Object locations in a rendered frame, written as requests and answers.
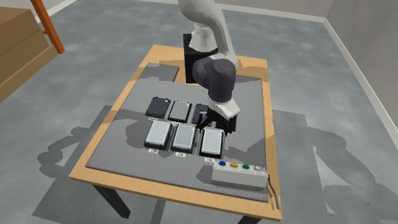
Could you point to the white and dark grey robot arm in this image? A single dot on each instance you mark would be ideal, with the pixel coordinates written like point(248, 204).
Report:
point(218, 75)

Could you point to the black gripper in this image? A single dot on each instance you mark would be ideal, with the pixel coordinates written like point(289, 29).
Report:
point(215, 117)

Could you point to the grey button panel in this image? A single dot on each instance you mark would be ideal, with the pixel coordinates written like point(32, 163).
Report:
point(241, 176)

